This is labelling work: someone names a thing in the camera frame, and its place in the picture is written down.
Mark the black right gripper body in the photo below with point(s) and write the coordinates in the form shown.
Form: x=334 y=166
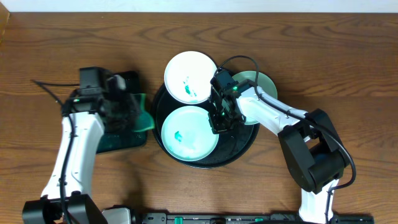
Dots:
x=224 y=121

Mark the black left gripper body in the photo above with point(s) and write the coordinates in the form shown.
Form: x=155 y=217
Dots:
x=123 y=112

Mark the green sponge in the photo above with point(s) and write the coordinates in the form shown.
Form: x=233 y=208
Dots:
x=143 y=121

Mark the light green stained plate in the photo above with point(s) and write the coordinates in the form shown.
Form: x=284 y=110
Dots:
x=187 y=135

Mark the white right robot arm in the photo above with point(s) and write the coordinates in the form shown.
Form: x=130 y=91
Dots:
x=313 y=152

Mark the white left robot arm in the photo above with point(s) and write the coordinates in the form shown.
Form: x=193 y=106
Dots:
x=67 y=195

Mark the round black tray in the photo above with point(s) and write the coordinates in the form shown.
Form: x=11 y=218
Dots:
x=231 y=145

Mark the black rectangular sponge tray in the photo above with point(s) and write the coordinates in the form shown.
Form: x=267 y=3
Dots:
x=125 y=138

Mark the white plate with green stain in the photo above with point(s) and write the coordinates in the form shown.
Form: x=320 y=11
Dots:
x=187 y=77

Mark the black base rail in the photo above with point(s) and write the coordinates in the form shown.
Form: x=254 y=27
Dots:
x=236 y=218

